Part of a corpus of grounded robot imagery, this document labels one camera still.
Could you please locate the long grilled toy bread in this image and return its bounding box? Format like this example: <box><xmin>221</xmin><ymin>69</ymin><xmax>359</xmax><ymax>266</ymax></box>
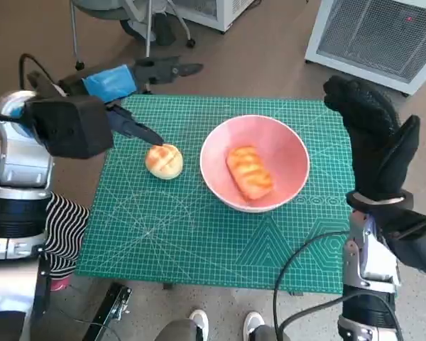
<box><xmin>226</xmin><ymin>145</ymin><xmax>274</xmax><ymax>200</ymax></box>

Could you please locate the grey chair with metal legs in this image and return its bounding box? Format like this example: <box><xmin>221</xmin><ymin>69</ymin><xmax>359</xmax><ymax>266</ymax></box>
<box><xmin>70</xmin><ymin>0</ymin><xmax>197</xmax><ymax>71</ymax></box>

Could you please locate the white mesh cabinet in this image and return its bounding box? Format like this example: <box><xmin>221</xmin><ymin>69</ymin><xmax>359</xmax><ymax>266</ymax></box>
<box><xmin>170</xmin><ymin>0</ymin><xmax>256</xmax><ymax>33</ymax></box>

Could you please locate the pink bowl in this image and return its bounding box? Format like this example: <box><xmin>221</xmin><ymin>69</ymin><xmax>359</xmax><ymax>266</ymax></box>
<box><xmin>200</xmin><ymin>114</ymin><xmax>311</xmax><ymax>213</ymax></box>

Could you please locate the green cutting mat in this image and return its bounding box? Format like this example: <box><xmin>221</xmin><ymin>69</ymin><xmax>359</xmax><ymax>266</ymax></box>
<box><xmin>74</xmin><ymin>94</ymin><xmax>354</xmax><ymax>295</ymax></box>

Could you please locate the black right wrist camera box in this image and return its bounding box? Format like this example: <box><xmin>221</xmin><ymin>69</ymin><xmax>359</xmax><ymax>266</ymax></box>
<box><xmin>376</xmin><ymin>207</ymin><xmax>426</xmax><ymax>274</ymax></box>

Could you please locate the round toy bread bun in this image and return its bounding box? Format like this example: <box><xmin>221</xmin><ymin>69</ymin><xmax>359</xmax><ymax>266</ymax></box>
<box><xmin>144</xmin><ymin>143</ymin><xmax>184</xmax><ymax>180</ymax></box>

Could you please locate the large white mesh appliance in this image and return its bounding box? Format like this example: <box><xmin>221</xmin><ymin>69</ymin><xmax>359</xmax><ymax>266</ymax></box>
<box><xmin>304</xmin><ymin>0</ymin><xmax>426</xmax><ymax>96</ymax></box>

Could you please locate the white shoe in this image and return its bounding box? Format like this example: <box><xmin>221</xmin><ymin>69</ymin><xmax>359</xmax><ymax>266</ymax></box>
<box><xmin>189</xmin><ymin>309</ymin><xmax>209</xmax><ymax>337</ymax></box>
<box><xmin>242</xmin><ymin>310</ymin><xmax>266</xmax><ymax>338</ymax></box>

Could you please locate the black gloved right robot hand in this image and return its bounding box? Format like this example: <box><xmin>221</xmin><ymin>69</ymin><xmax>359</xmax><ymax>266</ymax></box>
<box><xmin>322</xmin><ymin>75</ymin><xmax>422</xmax><ymax>203</ymax></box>

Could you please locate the black cable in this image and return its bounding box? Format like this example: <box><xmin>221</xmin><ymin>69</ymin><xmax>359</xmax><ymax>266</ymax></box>
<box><xmin>272</xmin><ymin>230</ymin><xmax>351</xmax><ymax>341</ymax></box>
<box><xmin>0</xmin><ymin>112</ymin><xmax>28</xmax><ymax>124</ymax></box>
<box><xmin>18</xmin><ymin>53</ymin><xmax>60</xmax><ymax>94</ymax></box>
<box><xmin>280</xmin><ymin>294</ymin><xmax>405</xmax><ymax>341</ymax></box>

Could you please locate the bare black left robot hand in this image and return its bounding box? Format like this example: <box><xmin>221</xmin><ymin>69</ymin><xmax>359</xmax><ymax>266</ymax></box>
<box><xmin>56</xmin><ymin>55</ymin><xmax>204</xmax><ymax>146</ymax></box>

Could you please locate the black metal floor bracket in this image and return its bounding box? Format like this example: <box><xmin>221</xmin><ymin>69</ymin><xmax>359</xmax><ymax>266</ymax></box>
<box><xmin>81</xmin><ymin>283</ymin><xmax>133</xmax><ymax>341</ymax></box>

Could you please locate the pink shoe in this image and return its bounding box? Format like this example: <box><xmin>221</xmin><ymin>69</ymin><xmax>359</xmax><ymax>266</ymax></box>
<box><xmin>50</xmin><ymin>276</ymin><xmax>71</xmax><ymax>292</ymax></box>

